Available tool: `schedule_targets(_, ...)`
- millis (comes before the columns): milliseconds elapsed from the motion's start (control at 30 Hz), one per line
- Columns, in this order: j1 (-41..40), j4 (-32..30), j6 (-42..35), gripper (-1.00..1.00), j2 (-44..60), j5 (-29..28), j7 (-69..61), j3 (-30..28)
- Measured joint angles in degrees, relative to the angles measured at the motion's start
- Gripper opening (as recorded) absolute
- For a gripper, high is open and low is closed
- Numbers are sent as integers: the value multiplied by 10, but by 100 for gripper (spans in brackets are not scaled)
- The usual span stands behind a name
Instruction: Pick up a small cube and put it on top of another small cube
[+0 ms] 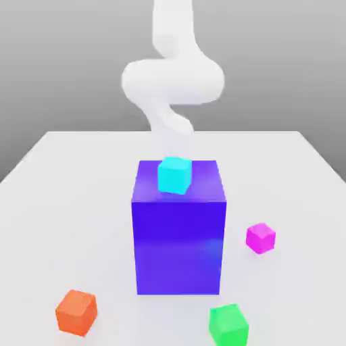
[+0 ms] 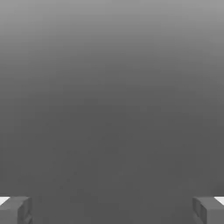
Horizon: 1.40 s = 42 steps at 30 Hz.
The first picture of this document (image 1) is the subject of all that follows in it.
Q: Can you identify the small cyan cube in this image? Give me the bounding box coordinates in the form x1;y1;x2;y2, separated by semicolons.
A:
157;156;193;196

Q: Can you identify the small magenta cube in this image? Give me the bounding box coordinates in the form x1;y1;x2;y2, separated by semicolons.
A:
245;222;277;255

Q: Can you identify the small green cube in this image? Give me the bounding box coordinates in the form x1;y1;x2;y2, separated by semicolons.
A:
208;303;250;346

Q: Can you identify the small orange cube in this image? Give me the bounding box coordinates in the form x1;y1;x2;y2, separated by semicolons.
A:
55;289;99;338

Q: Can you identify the large purple box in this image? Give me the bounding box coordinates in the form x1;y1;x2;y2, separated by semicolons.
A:
130;159;227;296

